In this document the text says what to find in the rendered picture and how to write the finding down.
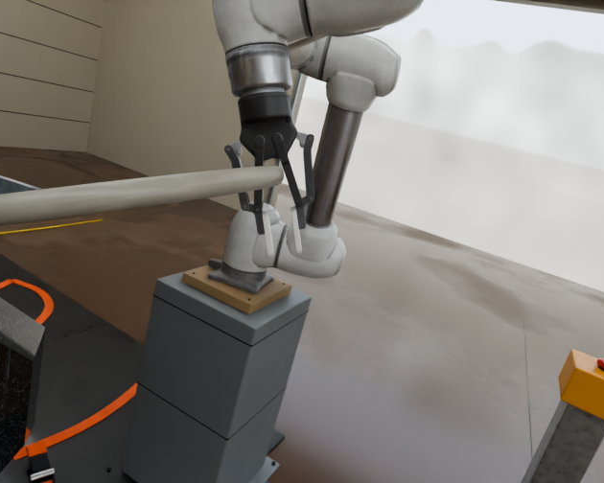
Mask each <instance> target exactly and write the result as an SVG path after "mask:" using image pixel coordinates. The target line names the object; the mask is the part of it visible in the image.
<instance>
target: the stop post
mask: <svg viewBox="0 0 604 483"><path fill-rule="evenodd" d="M597 360H598V358H596V357H593V356H589V355H587V354H584V353H582V352H579V351H577V350H574V349H572V350H571V351H570V352H569V356H568V358H567V360H566V362H565V364H564V366H563V368H562V370H561V372H560V375H559V377H558V380H559V388H560V398H561V400H560V402H559V404H558V406H557V408H556V410H555V413H554V415H553V417H552V419H551V421H550V423H549V425H548V427H547V429H546V432H545V434H544V436H543V438H542V440H541V443H540V445H539V446H538V448H537V450H536V452H535V454H534V456H533V458H532V460H531V462H530V464H529V466H528V468H527V470H526V472H525V475H524V477H523V480H522V482H521V483H581V481H582V479H583V477H584V475H585V473H586V471H587V469H588V468H589V466H590V464H591V462H592V460H593V458H594V456H595V454H596V453H597V451H598V449H599V447H600V445H601V443H602V441H603V439H604V368H602V367H601V366H599V365H598V364H597Z"/></svg>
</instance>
